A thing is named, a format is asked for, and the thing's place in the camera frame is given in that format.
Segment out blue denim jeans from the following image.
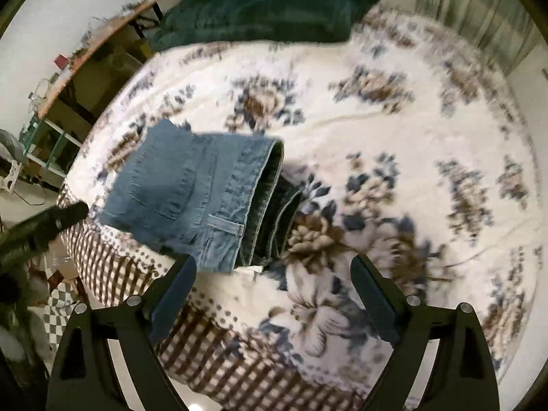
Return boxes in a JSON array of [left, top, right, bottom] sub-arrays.
[[98, 120, 303, 273]]

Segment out white floral fleece blanket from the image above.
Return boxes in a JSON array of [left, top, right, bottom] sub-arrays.
[[60, 7, 543, 410]]

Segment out grey striped curtain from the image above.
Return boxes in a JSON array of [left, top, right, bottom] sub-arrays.
[[415, 0, 541, 73]]

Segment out dark green folded blanket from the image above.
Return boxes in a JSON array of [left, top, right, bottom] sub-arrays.
[[151, 0, 380, 52]]

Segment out wooden desk with green frame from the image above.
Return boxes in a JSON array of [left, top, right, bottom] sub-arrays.
[[10, 0, 163, 189]]

